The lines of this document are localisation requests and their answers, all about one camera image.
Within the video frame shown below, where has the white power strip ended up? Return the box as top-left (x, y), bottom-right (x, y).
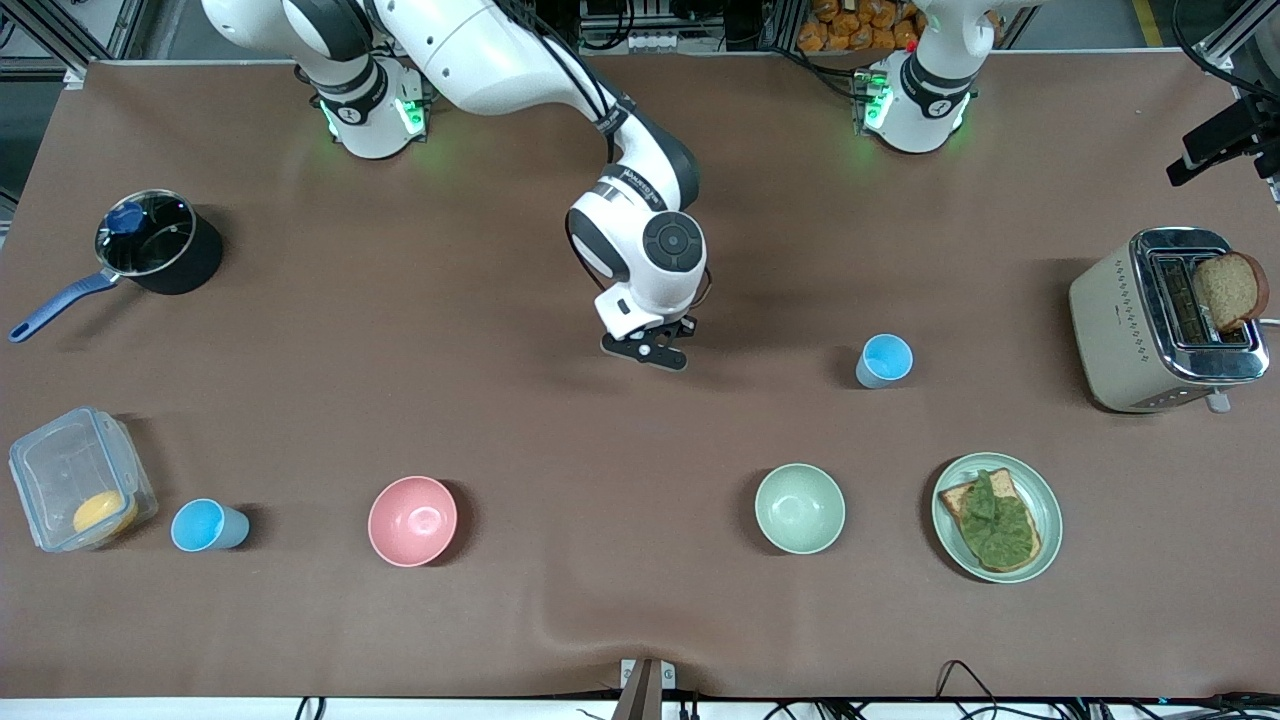
top-left (578, 28), bottom-right (673, 55)

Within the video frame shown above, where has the pale green bowl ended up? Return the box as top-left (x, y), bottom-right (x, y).
top-left (754, 462), bottom-right (847, 555)

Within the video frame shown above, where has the black saucepan blue handle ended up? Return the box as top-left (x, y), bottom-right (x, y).
top-left (8, 189), bottom-right (225, 344)

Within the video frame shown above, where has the glass lid blue knob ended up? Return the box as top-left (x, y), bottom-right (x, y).
top-left (95, 190), bottom-right (197, 278)

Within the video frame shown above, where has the light blue plastic cup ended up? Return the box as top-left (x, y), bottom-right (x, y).
top-left (170, 498), bottom-right (251, 553)
top-left (855, 333), bottom-right (914, 390)

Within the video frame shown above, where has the pink bowl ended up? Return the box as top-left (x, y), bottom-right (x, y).
top-left (367, 475), bottom-right (459, 568)

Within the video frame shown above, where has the brown bread slice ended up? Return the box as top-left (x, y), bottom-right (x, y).
top-left (1192, 252), bottom-right (1270, 333)

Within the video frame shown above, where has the yellow round sponge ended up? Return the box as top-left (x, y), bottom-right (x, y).
top-left (72, 490), bottom-right (139, 538)

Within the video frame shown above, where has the black floor cable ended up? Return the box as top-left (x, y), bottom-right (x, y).
top-left (935, 660), bottom-right (1001, 720)

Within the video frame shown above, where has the toast slice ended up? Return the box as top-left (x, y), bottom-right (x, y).
top-left (938, 468), bottom-right (1043, 574)

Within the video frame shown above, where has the green lettuce leaf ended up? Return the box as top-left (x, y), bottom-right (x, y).
top-left (960, 470), bottom-right (1037, 567)

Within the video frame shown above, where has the beige chrome toaster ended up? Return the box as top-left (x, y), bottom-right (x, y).
top-left (1068, 227), bottom-right (1273, 414)

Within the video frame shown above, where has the aluminium frame profile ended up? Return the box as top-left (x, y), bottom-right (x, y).
top-left (0, 0), bottom-right (131, 73)
top-left (1195, 0), bottom-right (1280, 73)

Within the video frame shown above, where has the grey metal table bracket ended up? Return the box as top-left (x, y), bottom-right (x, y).
top-left (612, 657), bottom-right (677, 720)

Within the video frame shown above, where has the brown table cloth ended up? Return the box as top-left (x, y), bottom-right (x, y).
top-left (0, 52), bottom-right (1280, 701)

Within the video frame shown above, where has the pale green plate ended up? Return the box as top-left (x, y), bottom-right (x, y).
top-left (931, 452), bottom-right (1064, 584)

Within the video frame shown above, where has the clear plastic lidded container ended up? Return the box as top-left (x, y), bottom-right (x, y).
top-left (8, 406), bottom-right (159, 553)

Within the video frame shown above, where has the bag of orange buns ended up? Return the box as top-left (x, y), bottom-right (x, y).
top-left (797, 0), bottom-right (926, 53)

